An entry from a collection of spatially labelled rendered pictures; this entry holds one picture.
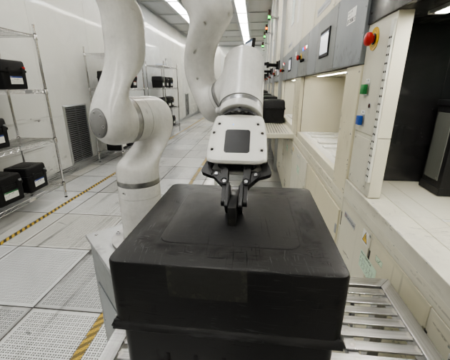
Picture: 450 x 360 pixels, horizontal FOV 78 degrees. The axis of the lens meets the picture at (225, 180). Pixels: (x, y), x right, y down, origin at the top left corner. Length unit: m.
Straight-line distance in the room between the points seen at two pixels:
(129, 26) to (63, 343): 1.50
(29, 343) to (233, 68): 1.66
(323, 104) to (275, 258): 2.17
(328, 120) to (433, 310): 1.95
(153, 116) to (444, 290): 0.74
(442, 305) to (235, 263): 0.46
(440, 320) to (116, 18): 0.92
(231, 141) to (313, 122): 2.02
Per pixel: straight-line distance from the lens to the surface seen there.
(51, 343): 1.82
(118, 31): 0.77
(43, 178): 3.55
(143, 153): 0.81
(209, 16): 0.60
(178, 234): 0.40
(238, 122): 0.49
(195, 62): 0.63
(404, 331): 0.70
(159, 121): 0.80
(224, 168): 0.46
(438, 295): 0.71
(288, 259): 0.36
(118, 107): 0.72
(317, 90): 2.45
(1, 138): 3.21
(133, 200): 0.81
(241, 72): 0.56
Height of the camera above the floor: 1.21
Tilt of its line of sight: 19 degrees down
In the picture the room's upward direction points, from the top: straight up
